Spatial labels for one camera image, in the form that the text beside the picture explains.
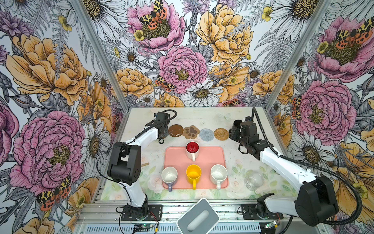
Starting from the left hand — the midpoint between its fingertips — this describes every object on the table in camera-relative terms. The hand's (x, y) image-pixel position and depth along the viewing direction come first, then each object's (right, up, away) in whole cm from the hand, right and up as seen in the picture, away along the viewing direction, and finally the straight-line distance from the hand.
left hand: (160, 135), depth 95 cm
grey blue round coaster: (+31, -1, +10) cm, 32 cm away
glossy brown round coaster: (+9, +2, +13) cm, 16 cm away
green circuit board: (-4, -42, -24) cm, 49 cm away
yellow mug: (+21, -22, -8) cm, 32 cm away
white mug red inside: (+21, -9, 0) cm, 23 cm away
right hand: (+44, +1, -9) cm, 45 cm away
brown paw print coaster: (+20, +1, +10) cm, 22 cm away
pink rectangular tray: (+10, -14, -1) cm, 18 cm away
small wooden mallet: (-9, -18, -3) cm, 20 cm away
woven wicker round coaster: (+41, 0, +10) cm, 42 cm away
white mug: (+36, -21, -10) cm, 43 cm away
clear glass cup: (+56, -25, -10) cm, 62 cm away
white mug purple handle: (+7, -22, -10) cm, 26 cm away
